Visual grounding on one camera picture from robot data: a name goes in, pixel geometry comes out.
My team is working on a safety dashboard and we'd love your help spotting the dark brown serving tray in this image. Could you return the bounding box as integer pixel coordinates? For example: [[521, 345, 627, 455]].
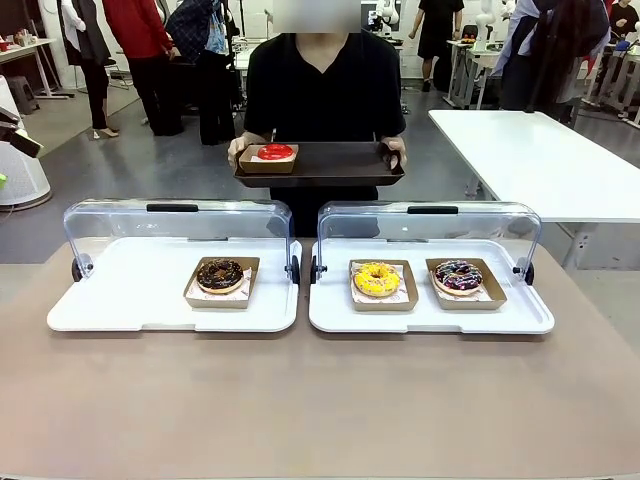
[[232, 141, 407, 189]]

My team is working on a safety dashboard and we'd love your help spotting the yellow sprinkled donut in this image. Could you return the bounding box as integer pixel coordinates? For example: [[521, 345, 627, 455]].
[[353, 261, 403, 299]]

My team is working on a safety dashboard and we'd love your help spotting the white printed paper liner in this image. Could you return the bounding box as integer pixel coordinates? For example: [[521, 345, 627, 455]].
[[191, 266, 254, 302], [432, 268, 494, 303], [350, 264, 409, 304]]

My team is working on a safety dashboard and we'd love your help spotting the bystander in red top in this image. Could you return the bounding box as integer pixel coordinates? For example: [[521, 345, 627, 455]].
[[101, 0, 184, 138]]

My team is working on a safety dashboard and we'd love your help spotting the bystander in dark coat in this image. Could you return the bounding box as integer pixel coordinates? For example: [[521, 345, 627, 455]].
[[491, 0, 612, 124]]

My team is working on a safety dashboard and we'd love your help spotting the large white table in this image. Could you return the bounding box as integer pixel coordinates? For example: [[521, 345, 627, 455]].
[[428, 108, 640, 270]]

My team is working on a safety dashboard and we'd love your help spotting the person torso black shirt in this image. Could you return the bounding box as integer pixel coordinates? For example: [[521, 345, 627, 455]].
[[243, 30, 408, 237]]

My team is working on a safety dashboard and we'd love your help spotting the person right hand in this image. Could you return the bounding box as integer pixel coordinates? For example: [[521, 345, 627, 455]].
[[226, 135, 252, 170]]

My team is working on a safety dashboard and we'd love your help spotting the bystander in plaid jacket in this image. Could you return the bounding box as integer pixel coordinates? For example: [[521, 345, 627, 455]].
[[164, 0, 237, 147]]

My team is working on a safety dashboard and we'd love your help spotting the bystander in black shorts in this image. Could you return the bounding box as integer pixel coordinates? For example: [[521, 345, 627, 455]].
[[408, 0, 467, 93]]

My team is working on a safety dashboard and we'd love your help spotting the person left hand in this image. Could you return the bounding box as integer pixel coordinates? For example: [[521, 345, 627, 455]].
[[379, 136, 409, 170]]

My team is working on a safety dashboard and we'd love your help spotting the bystander in black vest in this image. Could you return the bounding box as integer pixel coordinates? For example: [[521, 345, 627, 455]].
[[56, 0, 122, 141]]

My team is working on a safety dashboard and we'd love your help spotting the seated bystander black shirt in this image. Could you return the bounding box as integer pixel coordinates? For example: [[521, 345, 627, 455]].
[[609, 0, 640, 37]]

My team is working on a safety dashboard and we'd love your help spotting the white display tray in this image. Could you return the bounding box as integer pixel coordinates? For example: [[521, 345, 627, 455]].
[[46, 238, 302, 334], [308, 238, 557, 335]]

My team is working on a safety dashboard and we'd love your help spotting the grey plastic stool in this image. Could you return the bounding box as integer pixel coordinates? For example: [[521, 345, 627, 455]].
[[5, 74, 41, 116]]

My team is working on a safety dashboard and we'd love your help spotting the purple sprinkled donut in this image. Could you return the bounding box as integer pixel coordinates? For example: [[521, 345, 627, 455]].
[[433, 259, 485, 298]]

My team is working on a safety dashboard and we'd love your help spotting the white background workbench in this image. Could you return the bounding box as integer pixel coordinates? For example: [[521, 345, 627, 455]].
[[446, 38, 507, 110]]

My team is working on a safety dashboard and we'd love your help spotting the white desk with red items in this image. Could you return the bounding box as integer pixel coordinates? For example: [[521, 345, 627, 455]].
[[0, 29, 76, 101]]

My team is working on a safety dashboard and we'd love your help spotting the red glazed donut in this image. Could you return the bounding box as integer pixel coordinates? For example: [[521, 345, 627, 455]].
[[256, 142, 296, 163]]

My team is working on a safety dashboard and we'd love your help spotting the clear plastic display lid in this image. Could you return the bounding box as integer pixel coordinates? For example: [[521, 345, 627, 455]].
[[62, 198, 302, 284], [309, 200, 544, 287]]

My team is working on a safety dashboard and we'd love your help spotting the chocolate glazed donut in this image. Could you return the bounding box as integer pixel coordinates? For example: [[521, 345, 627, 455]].
[[195, 256, 246, 295]]

